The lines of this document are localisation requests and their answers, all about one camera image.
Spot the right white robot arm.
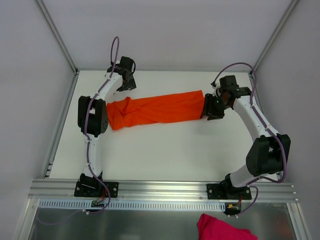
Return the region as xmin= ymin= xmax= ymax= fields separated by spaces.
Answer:
xmin=202 ymin=75 xmax=291 ymax=200

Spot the left aluminium frame post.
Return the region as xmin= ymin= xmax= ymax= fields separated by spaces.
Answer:
xmin=34 ymin=0 xmax=78 ymax=75

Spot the aluminium frame post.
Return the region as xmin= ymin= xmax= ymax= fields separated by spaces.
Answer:
xmin=34 ymin=0 xmax=78 ymax=75
xmin=253 ymin=0 xmax=300 ymax=72

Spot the right aluminium frame post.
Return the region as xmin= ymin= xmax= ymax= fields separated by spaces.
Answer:
xmin=253 ymin=0 xmax=300 ymax=72

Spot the orange t-shirt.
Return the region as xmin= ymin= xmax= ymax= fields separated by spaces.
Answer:
xmin=106 ymin=90 xmax=205 ymax=131

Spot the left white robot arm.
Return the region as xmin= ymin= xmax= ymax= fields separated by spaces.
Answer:
xmin=74 ymin=56 xmax=137 ymax=204

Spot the aluminium mounting rail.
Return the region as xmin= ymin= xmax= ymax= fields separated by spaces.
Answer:
xmin=27 ymin=178 xmax=299 ymax=203

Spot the slotted white cable duct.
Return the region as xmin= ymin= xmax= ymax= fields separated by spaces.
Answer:
xmin=38 ymin=199 xmax=226 ymax=213

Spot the pink t-shirt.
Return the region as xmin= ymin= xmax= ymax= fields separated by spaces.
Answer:
xmin=197 ymin=213 xmax=258 ymax=240

